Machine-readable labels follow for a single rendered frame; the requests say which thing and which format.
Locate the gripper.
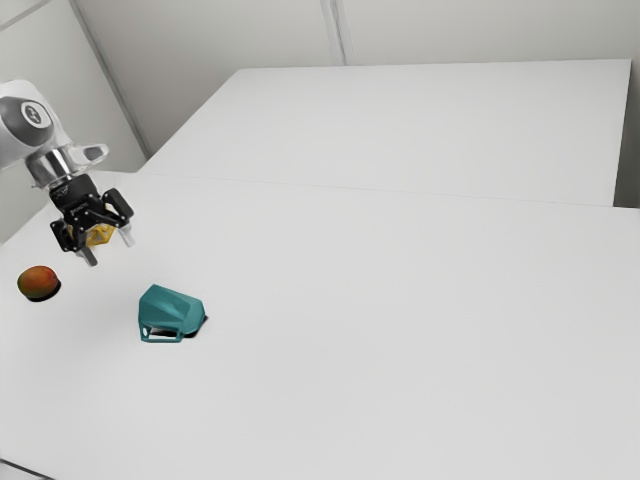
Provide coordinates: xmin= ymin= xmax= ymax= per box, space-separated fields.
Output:
xmin=48 ymin=174 xmax=137 ymax=268

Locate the teal faceted mug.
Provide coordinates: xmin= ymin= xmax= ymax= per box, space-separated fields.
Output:
xmin=137 ymin=284 xmax=207 ymax=345

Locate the yellow faceted object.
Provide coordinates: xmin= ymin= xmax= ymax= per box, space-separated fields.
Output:
xmin=85 ymin=224 xmax=118 ymax=248

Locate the red orange mango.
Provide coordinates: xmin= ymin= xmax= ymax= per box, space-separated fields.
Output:
xmin=17 ymin=265 xmax=62 ymax=301

